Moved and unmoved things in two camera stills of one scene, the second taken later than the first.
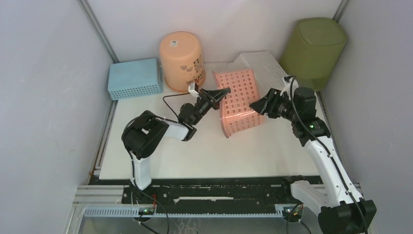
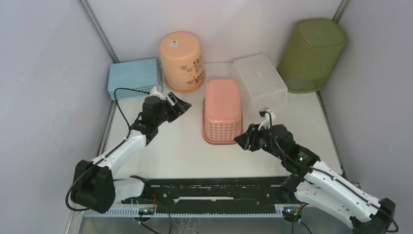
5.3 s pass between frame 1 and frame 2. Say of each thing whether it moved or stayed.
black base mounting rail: stayed
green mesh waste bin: stayed
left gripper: moved
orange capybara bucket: stayed
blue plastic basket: stayed
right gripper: moved
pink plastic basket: moved
